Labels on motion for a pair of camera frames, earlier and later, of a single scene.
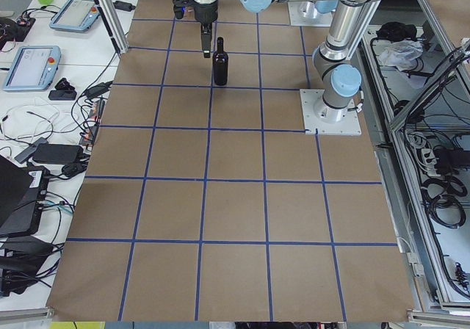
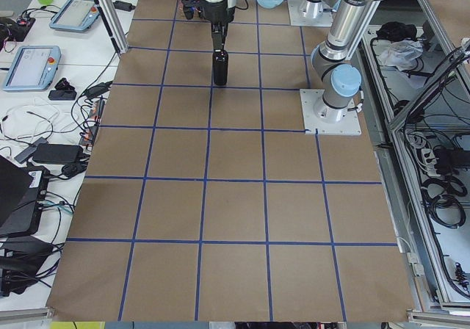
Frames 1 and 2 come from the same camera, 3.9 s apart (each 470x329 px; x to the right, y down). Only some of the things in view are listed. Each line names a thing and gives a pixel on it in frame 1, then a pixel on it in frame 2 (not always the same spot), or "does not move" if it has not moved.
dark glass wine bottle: x=220 y=64 does not move
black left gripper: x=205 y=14 to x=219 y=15
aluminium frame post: x=111 y=15 does not move
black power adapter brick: x=123 y=6 does not move
